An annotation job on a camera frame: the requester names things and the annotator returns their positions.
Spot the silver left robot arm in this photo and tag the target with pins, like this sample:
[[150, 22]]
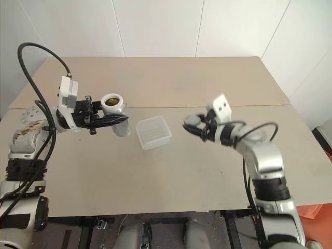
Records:
[[23, 145]]

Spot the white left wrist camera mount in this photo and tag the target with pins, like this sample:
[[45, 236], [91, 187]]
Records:
[[68, 90]]

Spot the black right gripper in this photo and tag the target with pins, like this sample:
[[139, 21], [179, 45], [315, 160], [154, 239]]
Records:
[[210, 125]]

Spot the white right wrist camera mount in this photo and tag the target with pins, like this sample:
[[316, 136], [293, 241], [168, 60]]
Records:
[[221, 106]]

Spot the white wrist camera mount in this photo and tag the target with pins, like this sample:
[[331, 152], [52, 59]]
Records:
[[221, 106], [68, 90]]

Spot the grey jar lid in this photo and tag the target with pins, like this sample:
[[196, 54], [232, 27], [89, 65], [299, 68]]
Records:
[[193, 120]]

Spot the grey rounded robot leg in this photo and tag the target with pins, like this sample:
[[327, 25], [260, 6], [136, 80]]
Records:
[[132, 234], [195, 233]]

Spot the clear plastic box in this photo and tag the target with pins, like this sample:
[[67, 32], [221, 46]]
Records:
[[153, 132]]

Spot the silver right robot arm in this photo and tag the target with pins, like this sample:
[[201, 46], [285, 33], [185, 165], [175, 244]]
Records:
[[264, 158]]

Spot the orange plastic bag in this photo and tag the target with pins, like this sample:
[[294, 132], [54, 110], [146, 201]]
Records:
[[310, 211]]

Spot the black floor object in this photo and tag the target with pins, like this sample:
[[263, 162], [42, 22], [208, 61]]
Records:
[[324, 138]]

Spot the yellow-brown jar contents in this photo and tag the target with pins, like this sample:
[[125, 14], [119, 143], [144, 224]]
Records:
[[113, 101]]

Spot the clear plastic jar white neck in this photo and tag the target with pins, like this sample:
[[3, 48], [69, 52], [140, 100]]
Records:
[[122, 129]]

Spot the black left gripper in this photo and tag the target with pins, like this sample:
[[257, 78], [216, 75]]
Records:
[[82, 114]]

